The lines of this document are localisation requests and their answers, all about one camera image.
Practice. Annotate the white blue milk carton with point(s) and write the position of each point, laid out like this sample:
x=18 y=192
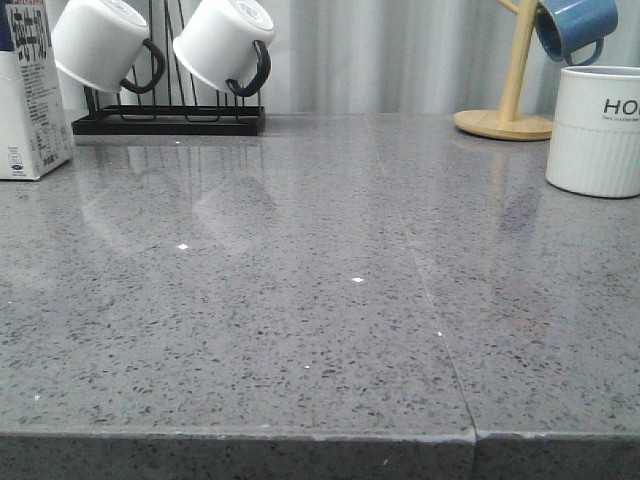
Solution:
x=35 y=136

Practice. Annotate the white HOME cup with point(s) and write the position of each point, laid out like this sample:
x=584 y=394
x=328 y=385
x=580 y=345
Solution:
x=594 y=148

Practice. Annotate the white hanging mug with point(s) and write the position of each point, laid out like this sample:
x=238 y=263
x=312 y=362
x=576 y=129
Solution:
x=225 y=45
x=98 y=42

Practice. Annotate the right white hanging mug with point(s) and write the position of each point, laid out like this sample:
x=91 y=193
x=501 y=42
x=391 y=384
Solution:
x=225 y=45

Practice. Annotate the black wire mug rack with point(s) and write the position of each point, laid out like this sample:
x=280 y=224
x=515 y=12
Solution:
x=180 y=104

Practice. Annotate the blue enamel mug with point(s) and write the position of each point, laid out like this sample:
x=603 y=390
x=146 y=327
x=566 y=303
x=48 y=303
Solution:
x=574 y=31

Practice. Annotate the wooden mug tree stand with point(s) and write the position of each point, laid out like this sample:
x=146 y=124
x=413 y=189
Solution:
x=506 y=123

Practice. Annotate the left white hanging mug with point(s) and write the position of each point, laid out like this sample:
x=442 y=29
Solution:
x=98 y=42

